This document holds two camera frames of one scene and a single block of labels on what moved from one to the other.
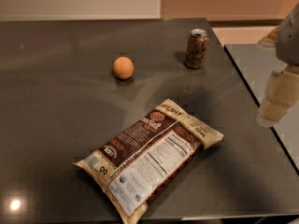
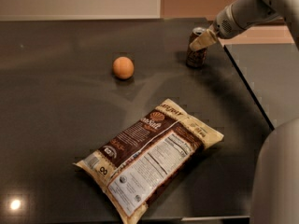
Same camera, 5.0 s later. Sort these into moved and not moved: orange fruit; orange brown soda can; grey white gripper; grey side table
Moved: grey white gripper
Not moved: grey side table; orange fruit; orange brown soda can
